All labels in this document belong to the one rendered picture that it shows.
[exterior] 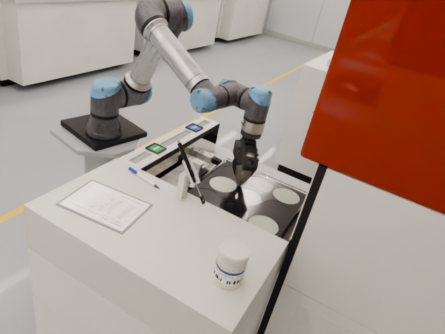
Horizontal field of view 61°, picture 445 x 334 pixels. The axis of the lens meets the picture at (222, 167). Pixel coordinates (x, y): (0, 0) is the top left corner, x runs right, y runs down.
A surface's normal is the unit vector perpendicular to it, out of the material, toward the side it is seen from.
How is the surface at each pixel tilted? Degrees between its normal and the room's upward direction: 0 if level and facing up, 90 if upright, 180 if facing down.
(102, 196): 0
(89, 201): 0
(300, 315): 90
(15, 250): 0
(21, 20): 90
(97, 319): 90
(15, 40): 90
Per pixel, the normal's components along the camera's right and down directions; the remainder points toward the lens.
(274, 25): -0.48, 0.37
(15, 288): 0.18, -0.85
